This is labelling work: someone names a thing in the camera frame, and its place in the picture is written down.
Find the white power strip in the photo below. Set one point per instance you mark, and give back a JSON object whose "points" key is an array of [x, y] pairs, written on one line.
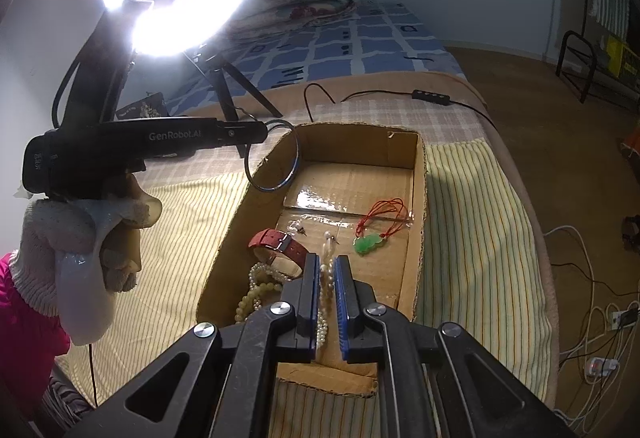
{"points": [[625, 318]]}

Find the blue checked bed sheet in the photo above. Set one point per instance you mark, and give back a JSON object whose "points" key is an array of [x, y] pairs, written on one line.
{"points": [[360, 42]]}

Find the small pearl earring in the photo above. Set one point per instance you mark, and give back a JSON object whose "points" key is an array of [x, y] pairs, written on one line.
{"points": [[328, 236]]}

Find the beige plaid blanket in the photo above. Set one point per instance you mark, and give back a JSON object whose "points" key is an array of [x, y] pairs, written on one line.
{"points": [[375, 110]]}

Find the small black device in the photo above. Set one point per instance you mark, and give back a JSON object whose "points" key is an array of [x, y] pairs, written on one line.
{"points": [[632, 233]]}

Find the dark metal bangle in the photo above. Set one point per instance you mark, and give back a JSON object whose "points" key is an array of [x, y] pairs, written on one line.
{"points": [[296, 152]]}

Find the black metal clothes rack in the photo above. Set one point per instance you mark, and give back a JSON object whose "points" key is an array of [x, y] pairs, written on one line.
{"points": [[580, 62]]}

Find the black tripod stand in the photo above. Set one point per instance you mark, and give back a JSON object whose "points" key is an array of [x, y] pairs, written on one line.
{"points": [[230, 87]]}

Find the black inline light controller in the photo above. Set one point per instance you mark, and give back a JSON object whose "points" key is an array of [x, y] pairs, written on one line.
{"points": [[430, 95]]}

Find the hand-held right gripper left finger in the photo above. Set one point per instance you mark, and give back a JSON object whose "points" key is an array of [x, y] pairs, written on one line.
{"points": [[312, 298]]}

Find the dark striped cloth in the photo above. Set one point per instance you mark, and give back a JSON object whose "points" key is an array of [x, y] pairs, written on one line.
{"points": [[65, 400]]}

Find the yellow striped cloth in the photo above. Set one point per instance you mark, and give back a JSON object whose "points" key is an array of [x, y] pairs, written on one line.
{"points": [[475, 228]]}

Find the yellow box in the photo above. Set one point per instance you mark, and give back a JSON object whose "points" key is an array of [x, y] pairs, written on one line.
{"points": [[622, 57]]}

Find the small drop earring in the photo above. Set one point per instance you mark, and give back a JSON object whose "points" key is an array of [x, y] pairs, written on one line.
{"points": [[301, 229]]}

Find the black printed snack bag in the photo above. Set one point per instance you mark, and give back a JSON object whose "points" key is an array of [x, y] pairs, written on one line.
{"points": [[142, 107]]}

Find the cardboard box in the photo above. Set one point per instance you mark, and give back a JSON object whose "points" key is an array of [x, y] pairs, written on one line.
{"points": [[380, 278]]}

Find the person's left hand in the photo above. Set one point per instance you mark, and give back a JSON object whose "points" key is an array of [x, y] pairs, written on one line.
{"points": [[137, 213]]}

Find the person's left forearm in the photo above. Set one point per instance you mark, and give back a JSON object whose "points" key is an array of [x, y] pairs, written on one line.
{"points": [[45, 243]]}

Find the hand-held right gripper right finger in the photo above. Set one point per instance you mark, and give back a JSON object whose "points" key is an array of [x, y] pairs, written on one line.
{"points": [[342, 298]]}

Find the small white plug adapter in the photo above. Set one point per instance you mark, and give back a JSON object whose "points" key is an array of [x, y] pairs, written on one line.
{"points": [[600, 367]]}

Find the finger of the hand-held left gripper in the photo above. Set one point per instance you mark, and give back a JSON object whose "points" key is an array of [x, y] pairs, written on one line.
{"points": [[245, 132]]}

